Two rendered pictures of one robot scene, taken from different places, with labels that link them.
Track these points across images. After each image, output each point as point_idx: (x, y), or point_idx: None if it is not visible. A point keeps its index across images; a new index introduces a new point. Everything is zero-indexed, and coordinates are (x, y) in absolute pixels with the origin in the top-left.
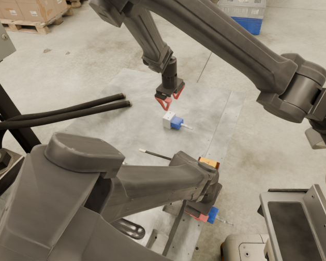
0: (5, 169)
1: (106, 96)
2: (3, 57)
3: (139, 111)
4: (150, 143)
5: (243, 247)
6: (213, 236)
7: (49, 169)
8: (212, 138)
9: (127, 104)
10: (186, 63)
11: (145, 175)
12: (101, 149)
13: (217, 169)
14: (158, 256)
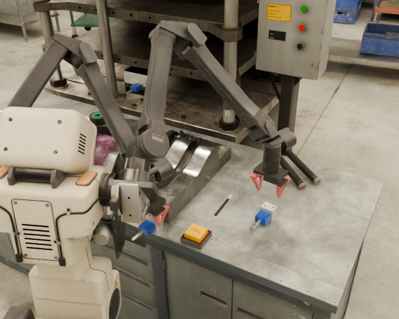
0: (222, 130)
1: (317, 171)
2: (301, 76)
3: (291, 195)
4: (239, 202)
5: None
6: None
7: (76, 43)
8: (242, 250)
9: (296, 181)
10: None
11: (99, 87)
12: (87, 54)
13: (192, 242)
14: (55, 62)
